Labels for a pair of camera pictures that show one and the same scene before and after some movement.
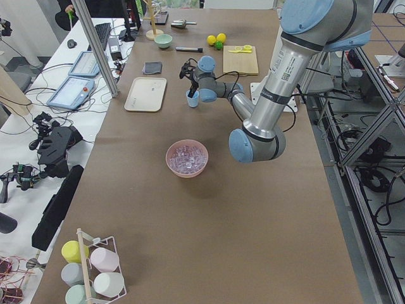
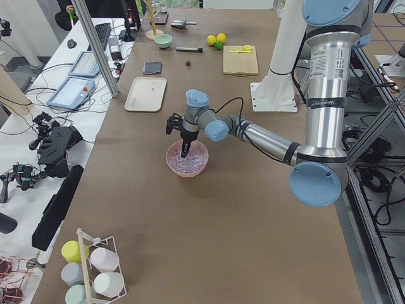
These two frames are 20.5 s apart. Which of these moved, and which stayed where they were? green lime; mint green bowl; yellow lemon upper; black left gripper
Moved: black left gripper
Stayed: yellow lemon upper; mint green bowl; green lime
